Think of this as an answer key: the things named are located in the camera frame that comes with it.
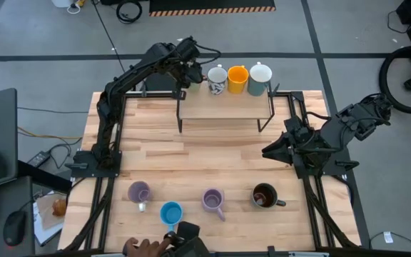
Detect black handheld device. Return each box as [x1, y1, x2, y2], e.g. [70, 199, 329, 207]
[162, 221, 212, 257]

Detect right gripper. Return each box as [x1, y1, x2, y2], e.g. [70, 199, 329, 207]
[262, 116, 317, 168]

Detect smooth purple mug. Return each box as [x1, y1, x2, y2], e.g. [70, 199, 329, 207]
[127, 181, 152, 213]

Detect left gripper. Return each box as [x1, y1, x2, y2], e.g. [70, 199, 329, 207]
[172, 59, 206, 93]

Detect black vacuum hose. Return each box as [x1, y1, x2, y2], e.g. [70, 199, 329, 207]
[378, 45, 411, 115]

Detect black metal table frame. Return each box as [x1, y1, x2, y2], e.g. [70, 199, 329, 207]
[58, 91, 370, 257]

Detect long black floor cable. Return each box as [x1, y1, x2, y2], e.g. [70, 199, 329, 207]
[91, 0, 136, 92]

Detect small hazard-striped black mat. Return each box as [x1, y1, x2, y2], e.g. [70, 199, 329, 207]
[143, 73, 178, 92]

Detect coiled black cable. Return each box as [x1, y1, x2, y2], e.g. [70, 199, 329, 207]
[115, 1, 143, 25]

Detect ribbed purple mug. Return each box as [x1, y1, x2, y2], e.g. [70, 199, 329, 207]
[201, 188, 225, 221]

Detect white paper stack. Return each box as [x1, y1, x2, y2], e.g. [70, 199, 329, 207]
[32, 191, 68, 247]

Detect orange mug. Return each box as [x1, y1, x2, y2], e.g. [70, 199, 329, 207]
[227, 65, 250, 95]

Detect wooden shelf riser black legs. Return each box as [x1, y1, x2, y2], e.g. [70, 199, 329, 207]
[176, 81, 281, 133]

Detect person's hand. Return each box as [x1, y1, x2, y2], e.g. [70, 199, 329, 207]
[122, 237, 173, 257]

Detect dark glazed mug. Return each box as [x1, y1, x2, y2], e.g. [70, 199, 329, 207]
[251, 183, 287, 210]

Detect patterned white mug blue rim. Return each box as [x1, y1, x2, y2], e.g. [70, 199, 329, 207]
[207, 64, 228, 96]

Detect long hazard-striped black mat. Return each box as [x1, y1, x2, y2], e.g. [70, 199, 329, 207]
[148, 0, 276, 17]

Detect brown round pastry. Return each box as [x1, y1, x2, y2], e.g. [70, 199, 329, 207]
[51, 198, 67, 217]

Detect teal mug white inside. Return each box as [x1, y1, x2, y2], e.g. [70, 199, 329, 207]
[247, 61, 273, 97]

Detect black power adapter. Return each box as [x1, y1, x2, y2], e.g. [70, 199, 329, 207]
[26, 151, 51, 168]

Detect black computer mouse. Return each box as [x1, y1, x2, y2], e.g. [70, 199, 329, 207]
[2, 210, 27, 247]

